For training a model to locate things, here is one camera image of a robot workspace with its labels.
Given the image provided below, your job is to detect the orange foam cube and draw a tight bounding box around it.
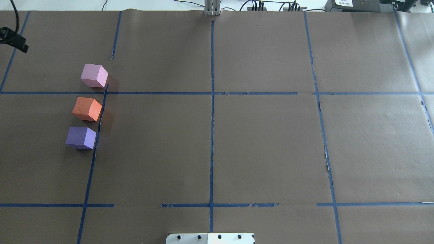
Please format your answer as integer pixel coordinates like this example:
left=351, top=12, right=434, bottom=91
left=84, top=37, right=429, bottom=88
left=72, top=96, right=102, bottom=122

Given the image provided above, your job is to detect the pink foam cube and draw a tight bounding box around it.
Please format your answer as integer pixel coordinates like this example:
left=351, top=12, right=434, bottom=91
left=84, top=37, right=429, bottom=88
left=80, top=64, right=109, bottom=88

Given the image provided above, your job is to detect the purple foam cube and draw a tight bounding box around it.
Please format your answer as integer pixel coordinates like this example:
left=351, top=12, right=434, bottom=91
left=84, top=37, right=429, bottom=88
left=65, top=126, right=97, bottom=150

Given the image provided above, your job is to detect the brown paper table mat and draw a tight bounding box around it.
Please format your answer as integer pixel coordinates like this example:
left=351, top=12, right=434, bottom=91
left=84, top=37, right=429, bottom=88
left=1, top=9, right=433, bottom=244

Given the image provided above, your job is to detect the black computer box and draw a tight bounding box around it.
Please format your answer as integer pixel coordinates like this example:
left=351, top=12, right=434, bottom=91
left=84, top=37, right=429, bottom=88
left=324, top=0, right=381, bottom=13

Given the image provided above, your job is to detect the black camera cable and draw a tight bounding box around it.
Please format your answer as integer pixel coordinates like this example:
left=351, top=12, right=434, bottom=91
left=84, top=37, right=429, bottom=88
left=10, top=0, right=19, bottom=34

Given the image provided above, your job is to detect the aluminium frame post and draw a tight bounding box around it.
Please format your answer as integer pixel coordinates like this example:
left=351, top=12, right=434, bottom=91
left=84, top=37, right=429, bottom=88
left=204, top=0, right=221, bottom=16

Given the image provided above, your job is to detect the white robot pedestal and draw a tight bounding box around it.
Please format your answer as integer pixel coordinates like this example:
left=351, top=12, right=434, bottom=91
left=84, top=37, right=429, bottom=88
left=165, top=232, right=255, bottom=244

